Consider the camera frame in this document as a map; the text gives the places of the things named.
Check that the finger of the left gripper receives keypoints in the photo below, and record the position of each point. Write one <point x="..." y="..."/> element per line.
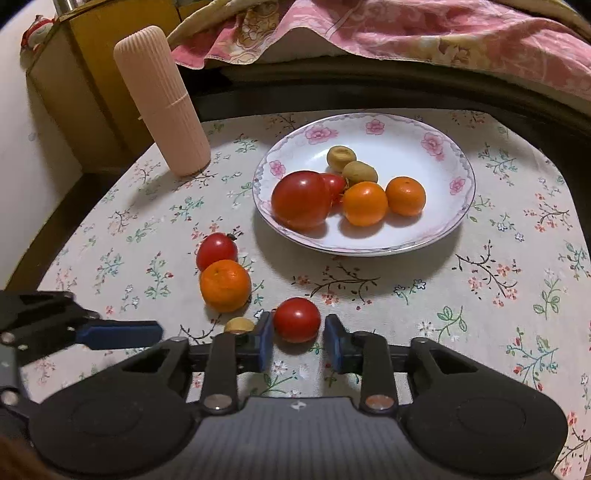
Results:
<point x="39" y="324"/>

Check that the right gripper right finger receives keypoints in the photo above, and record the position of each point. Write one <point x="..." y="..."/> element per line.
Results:
<point x="368" y="356"/>

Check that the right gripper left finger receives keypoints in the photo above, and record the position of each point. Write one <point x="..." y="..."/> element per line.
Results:
<point x="228" y="356"/>

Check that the tan longan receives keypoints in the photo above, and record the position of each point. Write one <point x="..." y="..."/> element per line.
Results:
<point x="339" y="156"/>
<point x="239" y="325"/>
<point x="356" y="172"/>

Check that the round cherry tomato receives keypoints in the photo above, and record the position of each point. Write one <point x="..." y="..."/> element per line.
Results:
<point x="297" y="320"/>

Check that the smooth orange tangerine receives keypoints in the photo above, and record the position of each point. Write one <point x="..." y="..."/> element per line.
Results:
<point x="365" y="204"/>

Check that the large red tomato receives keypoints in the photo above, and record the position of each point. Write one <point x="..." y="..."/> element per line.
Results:
<point x="301" y="200"/>

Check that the oval cherry tomato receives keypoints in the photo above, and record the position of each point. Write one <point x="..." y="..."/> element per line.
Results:
<point x="336" y="186"/>

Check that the wrinkled orange tangerine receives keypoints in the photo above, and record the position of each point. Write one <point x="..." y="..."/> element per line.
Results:
<point x="225" y="286"/>

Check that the small tomato upper left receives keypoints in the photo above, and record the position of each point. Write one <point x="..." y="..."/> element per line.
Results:
<point x="216" y="247"/>

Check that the floral tablecloth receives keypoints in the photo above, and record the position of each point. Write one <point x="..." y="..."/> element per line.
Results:
<point x="509" y="288"/>

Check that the white floral plate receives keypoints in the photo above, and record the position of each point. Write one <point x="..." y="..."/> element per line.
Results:
<point x="394" y="146"/>

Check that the yellow wooden cabinet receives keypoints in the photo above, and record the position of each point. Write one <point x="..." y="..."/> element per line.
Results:
<point x="76" y="76"/>

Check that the red white plush toy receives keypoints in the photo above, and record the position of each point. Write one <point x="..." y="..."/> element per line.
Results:
<point x="36" y="33"/>

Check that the pink ribbed cylindrical container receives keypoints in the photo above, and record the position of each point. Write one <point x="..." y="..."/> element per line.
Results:
<point x="154" y="83"/>

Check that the stainless steel thermos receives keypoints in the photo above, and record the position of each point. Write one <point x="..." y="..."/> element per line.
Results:
<point x="63" y="7"/>

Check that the pink floral blanket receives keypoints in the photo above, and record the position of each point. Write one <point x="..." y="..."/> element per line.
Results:
<point x="542" y="42"/>

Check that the dark bed frame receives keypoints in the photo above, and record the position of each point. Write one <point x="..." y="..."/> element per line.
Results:
<point x="346" y="83"/>

